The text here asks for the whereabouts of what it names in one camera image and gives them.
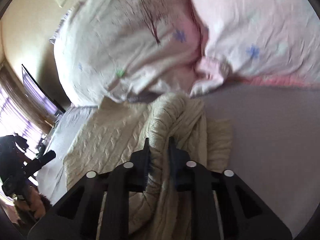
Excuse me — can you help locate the window curtain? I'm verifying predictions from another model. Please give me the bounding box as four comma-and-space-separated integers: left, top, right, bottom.
0, 84, 38, 153

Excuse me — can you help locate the white floral pillow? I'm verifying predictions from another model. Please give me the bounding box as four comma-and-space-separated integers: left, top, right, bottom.
49, 0, 203, 107

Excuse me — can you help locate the person's left hand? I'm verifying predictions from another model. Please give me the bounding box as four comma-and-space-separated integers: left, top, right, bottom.
14, 187, 52, 222

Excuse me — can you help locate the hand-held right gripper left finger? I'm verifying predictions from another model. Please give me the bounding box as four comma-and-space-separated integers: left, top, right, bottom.
27, 137, 151, 240

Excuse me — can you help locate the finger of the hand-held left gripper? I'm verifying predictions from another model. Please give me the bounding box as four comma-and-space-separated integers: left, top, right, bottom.
25, 150, 57, 177

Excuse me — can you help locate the pink textured blanket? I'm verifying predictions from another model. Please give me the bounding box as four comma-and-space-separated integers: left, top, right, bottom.
239, 76, 320, 91

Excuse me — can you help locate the flat screen television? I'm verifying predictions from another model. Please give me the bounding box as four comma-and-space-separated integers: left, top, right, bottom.
21, 64, 66, 117

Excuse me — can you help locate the pink floral pillow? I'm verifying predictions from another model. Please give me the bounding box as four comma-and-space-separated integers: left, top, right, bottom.
184, 0, 320, 98

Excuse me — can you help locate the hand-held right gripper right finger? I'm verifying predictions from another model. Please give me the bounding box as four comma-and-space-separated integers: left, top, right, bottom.
167, 137, 292, 240

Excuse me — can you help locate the cream cable-knit sweater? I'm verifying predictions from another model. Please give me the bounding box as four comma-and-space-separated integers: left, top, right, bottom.
64, 92, 233, 240

